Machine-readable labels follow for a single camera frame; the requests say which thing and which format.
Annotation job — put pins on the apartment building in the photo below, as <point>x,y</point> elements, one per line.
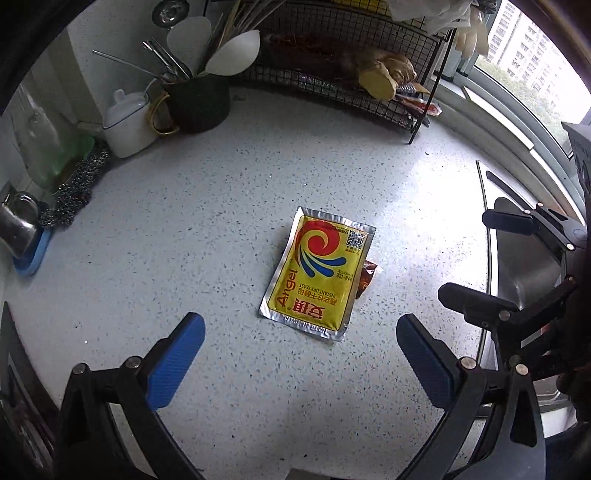
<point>531,41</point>

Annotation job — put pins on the white rice paddle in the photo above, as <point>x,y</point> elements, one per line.
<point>235,53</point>
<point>189,41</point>

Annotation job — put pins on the steel sink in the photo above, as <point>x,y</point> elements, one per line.
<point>521,263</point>

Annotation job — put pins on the steel teapot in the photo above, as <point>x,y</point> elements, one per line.
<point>18,226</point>

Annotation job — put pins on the yellow foil packet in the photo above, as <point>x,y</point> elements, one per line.
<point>314,277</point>

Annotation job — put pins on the steel wool scrubber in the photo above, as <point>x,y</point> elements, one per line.
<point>74,189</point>

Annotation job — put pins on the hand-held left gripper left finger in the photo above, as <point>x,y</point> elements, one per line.
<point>178,355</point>

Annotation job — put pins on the glass carafe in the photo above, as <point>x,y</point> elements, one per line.
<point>46,147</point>

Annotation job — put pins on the white plastic bag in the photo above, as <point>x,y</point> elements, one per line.
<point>443,14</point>

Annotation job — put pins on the blue saucer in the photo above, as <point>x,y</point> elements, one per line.
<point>34,258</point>

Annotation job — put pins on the white lidded pot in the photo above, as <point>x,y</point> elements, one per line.
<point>129,129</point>

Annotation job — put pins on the green trees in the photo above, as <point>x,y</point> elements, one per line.
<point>531,92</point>

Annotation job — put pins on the dried chili bag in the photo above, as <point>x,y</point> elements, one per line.
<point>314,46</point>

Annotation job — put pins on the cream rubber glove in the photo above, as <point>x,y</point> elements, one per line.
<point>466,41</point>

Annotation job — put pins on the brown sauce packet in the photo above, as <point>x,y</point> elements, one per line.
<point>368,277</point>

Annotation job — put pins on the steel ladle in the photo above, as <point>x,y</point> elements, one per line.
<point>168,9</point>

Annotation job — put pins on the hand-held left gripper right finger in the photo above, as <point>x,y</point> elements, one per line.
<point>422,355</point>

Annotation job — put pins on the bundle of chopsticks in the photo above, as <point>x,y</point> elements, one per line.
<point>244,18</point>

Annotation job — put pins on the red seasoning packet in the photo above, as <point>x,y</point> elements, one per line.
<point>420,106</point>

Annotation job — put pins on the person's right hand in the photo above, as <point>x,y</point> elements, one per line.
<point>572,387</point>

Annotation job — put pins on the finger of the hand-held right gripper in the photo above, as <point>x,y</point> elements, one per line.
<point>471,300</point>
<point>508,221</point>

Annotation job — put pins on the window frame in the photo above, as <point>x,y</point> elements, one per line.
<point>498,115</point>

